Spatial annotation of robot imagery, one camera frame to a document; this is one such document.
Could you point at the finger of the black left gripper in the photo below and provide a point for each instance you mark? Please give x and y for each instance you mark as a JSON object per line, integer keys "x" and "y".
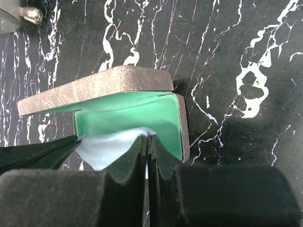
{"x": 48, "y": 155}

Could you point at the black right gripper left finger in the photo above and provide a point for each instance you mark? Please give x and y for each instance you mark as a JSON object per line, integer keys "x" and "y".
{"x": 112, "y": 197}

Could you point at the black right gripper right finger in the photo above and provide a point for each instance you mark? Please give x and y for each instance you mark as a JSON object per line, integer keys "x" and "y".
{"x": 216, "y": 196}

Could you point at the light blue cleaning cloth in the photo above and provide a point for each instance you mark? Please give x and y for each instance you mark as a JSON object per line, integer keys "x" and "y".
{"x": 99, "y": 151}

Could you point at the grey glasses case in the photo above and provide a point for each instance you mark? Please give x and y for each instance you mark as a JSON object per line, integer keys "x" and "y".
{"x": 120, "y": 98}

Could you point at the round mini drawer cabinet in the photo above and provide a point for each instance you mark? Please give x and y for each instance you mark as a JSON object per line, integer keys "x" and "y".
{"x": 10, "y": 18}

